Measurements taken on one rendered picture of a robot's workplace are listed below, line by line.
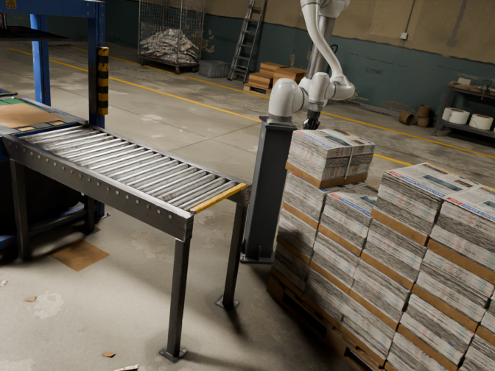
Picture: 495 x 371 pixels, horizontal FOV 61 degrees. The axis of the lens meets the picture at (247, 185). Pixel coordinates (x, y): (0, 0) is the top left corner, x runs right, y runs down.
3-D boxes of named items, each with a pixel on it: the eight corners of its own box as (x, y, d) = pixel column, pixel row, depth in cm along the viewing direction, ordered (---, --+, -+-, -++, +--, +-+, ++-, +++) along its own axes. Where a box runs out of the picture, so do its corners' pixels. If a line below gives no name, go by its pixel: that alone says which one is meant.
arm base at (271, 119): (256, 116, 277) (258, 107, 274) (289, 119, 280) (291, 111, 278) (260, 124, 260) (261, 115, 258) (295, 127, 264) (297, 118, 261)
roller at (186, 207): (232, 190, 227) (239, 187, 224) (175, 219, 189) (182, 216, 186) (228, 182, 227) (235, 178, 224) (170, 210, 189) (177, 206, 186)
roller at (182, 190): (208, 176, 233) (214, 182, 232) (149, 202, 195) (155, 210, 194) (213, 171, 230) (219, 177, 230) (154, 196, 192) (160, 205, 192)
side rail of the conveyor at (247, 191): (250, 203, 229) (253, 183, 224) (244, 206, 225) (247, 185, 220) (83, 138, 287) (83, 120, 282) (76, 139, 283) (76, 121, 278)
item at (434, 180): (426, 163, 212) (427, 161, 211) (482, 186, 192) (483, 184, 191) (383, 172, 190) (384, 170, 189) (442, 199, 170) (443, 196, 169)
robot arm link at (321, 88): (314, 102, 233) (333, 102, 239) (320, 73, 227) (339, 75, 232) (303, 97, 241) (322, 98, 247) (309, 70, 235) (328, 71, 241)
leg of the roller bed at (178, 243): (180, 351, 216) (192, 238, 189) (173, 358, 211) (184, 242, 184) (172, 346, 218) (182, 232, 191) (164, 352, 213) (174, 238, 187)
